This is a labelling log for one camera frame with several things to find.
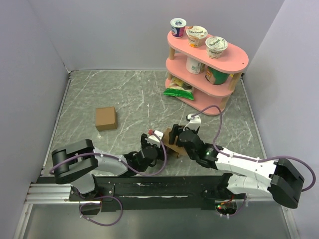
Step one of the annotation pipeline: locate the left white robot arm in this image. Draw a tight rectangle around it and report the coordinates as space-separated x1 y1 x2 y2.
49 130 167 200

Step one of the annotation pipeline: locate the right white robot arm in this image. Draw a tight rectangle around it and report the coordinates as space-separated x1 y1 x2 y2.
168 124 304 209

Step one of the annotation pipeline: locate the small folded cardboard box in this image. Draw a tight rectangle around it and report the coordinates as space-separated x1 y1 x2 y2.
95 107 117 131

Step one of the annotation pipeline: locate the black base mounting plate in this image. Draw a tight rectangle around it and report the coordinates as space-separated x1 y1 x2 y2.
69 173 245 212

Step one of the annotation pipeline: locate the green snack bag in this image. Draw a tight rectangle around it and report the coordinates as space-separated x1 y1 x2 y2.
163 77 194 101

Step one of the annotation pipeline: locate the white container middle shelf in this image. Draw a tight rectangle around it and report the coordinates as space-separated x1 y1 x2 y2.
186 56 204 74

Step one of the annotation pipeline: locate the green can middle shelf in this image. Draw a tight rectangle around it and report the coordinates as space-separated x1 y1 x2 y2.
205 66 230 85

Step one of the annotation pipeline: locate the pink three-tier shelf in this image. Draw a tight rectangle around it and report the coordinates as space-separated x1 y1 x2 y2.
165 33 249 111

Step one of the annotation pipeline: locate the Chobani white yogurt cup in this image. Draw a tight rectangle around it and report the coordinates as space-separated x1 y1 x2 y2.
205 36 228 59

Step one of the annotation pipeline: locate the Chobani peach yogurt cup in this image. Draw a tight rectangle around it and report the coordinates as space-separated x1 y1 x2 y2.
186 25 208 48

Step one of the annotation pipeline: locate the white blue yogurt cup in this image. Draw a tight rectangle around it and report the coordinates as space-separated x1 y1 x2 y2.
170 18 186 38

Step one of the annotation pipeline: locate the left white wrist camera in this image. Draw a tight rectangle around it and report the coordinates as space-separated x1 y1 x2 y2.
147 129 164 147

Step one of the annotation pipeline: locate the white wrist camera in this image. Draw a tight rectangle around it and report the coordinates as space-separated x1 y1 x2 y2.
184 114 201 131
147 129 164 147

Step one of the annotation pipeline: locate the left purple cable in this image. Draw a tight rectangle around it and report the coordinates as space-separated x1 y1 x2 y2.
49 131 168 227

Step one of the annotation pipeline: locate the purple cable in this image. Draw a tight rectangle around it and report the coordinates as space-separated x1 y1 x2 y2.
49 131 168 227
191 105 317 217

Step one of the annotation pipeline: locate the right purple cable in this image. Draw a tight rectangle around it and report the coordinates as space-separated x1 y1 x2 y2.
191 105 317 217

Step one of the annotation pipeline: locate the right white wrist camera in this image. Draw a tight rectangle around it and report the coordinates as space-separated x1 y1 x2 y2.
184 114 201 131

